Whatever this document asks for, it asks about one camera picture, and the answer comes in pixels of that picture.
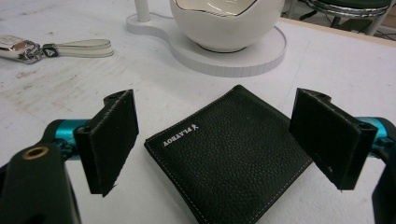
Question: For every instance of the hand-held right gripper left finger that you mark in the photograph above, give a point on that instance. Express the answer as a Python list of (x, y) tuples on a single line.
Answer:
[(107, 143)]

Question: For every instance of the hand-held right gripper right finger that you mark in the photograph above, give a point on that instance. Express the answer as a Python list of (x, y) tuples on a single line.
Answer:
[(330, 140)]

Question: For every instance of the black leather wallet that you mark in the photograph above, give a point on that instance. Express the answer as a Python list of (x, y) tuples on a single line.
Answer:
[(230, 158)]

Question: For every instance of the chair with chrome rim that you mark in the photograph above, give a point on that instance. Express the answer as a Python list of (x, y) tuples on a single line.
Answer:
[(342, 12)]

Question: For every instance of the white stand base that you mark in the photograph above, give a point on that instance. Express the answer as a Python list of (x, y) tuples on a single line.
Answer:
[(218, 53)]

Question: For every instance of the white ceramic bowl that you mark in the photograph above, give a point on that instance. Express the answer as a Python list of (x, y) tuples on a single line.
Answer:
[(225, 23)]

